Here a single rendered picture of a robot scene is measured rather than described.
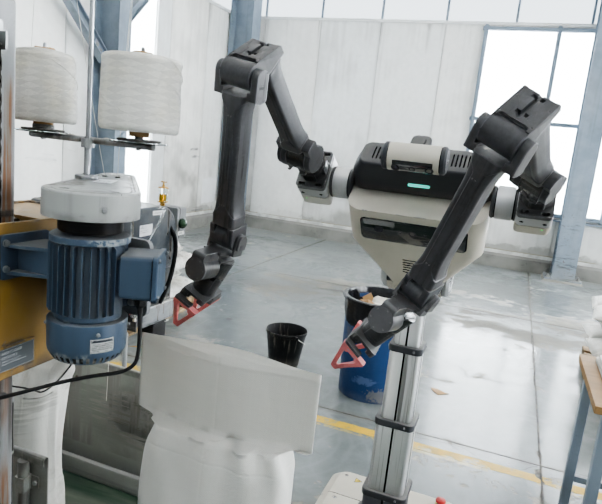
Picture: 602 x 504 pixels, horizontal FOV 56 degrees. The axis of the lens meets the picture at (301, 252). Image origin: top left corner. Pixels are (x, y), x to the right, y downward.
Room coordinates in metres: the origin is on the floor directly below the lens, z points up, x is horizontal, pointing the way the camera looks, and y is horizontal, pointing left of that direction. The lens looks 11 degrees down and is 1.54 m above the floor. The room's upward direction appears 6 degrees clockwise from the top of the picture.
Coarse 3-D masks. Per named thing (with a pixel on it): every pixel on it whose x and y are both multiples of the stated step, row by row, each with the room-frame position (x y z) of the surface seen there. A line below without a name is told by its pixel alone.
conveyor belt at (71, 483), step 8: (64, 472) 1.73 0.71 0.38; (64, 480) 1.69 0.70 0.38; (72, 480) 1.69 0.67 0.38; (80, 480) 1.69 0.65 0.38; (88, 480) 1.70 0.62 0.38; (72, 488) 1.65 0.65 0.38; (80, 488) 1.65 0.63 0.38; (88, 488) 1.66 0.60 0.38; (96, 488) 1.66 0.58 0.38; (104, 488) 1.67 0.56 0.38; (112, 488) 1.67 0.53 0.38; (72, 496) 1.61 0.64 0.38; (80, 496) 1.61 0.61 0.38; (88, 496) 1.62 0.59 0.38; (96, 496) 1.62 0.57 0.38; (104, 496) 1.62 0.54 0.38; (112, 496) 1.63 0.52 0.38; (120, 496) 1.63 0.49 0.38; (128, 496) 1.64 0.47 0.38
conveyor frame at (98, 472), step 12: (72, 456) 1.76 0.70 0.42; (72, 468) 1.76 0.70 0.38; (84, 468) 1.74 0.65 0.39; (96, 468) 1.73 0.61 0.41; (108, 468) 1.72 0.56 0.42; (96, 480) 1.73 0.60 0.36; (108, 480) 1.71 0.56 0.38; (120, 480) 1.69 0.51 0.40; (132, 480) 1.68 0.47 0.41; (132, 492) 1.68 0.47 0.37
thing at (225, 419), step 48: (144, 336) 1.40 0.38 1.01; (144, 384) 1.40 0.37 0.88; (192, 384) 1.32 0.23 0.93; (240, 384) 1.28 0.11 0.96; (288, 384) 1.26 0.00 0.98; (192, 432) 1.30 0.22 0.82; (240, 432) 1.28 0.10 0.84; (288, 432) 1.26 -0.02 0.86; (144, 480) 1.32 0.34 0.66; (192, 480) 1.25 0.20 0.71; (240, 480) 1.21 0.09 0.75; (288, 480) 1.27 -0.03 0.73
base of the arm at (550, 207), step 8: (520, 192) 1.46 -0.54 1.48; (520, 200) 1.45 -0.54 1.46; (528, 200) 1.41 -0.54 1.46; (552, 200) 1.40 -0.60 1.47; (520, 208) 1.43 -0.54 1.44; (528, 208) 1.43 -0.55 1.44; (536, 208) 1.42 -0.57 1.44; (544, 208) 1.41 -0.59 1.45; (552, 208) 1.41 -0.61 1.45; (520, 216) 1.43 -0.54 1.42; (528, 216) 1.42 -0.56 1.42; (536, 216) 1.41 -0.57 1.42; (544, 216) 1.41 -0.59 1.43; (552, 216) 1.40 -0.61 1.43
